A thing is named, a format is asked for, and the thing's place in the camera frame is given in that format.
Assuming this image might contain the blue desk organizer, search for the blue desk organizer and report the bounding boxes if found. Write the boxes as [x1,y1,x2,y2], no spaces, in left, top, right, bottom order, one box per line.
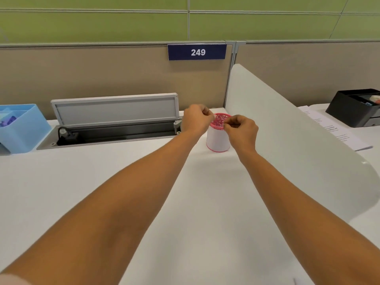
[0,104,52,156]

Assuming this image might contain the black cable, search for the black cable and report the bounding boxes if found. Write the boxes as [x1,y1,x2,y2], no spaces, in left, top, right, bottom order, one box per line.
[56,127,79,146]

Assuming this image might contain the pink shirt sleeve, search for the pink shirt sleeve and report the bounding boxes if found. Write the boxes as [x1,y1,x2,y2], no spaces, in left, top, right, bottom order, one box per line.
[0,274,30,285]

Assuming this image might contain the purple stapler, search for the purple stapler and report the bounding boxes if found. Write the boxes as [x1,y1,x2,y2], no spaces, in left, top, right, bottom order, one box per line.
[0,115,17,128]

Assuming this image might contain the person's left hand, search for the person's left hand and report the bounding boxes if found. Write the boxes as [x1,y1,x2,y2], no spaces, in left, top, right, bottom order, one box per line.
[180,104,215,140]

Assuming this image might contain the beige partition panel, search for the beige partition panel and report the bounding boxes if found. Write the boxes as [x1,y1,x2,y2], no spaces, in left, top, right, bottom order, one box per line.
[0,44,234,119]
[236,41,380,107]

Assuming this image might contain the white side divider panel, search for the white side divider panel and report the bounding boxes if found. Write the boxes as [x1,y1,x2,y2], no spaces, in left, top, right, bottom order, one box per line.
[224,63,380,223]

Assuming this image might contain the blue number sign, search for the blue number sign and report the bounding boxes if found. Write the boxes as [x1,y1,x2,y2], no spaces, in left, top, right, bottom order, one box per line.
[167,44,227,61]

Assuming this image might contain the person's left forearm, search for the person's left forearm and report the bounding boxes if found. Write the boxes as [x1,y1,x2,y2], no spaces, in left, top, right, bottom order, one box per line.
[0,130,202,285]

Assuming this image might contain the pink and white cup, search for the pink and white cup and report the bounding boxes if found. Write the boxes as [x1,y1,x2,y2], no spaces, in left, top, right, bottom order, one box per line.
[206,113,233,153]

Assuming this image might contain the grey cable tray lid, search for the grey cable tray lid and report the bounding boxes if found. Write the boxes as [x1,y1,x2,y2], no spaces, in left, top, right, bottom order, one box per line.
[37,93,182,150]

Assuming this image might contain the person's right forearm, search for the person's right forearm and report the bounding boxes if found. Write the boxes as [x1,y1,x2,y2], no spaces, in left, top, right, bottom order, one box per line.
[237,150,380,285]

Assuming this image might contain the grey partition post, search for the grey partition post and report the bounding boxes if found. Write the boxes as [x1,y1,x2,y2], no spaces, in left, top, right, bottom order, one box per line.
[222,41,247,109]

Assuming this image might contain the black desk organizer box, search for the black desk organizer box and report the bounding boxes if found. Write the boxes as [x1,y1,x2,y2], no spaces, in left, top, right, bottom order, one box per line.
[325,88,380,128]

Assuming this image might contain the white printed paper sheets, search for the white printed paper sheets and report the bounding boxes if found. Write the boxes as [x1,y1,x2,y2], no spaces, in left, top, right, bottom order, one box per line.
[298,105,373,152]

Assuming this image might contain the person's right hand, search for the person's right hand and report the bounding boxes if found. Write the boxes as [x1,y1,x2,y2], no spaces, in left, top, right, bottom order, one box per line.
[222,114,259,159]

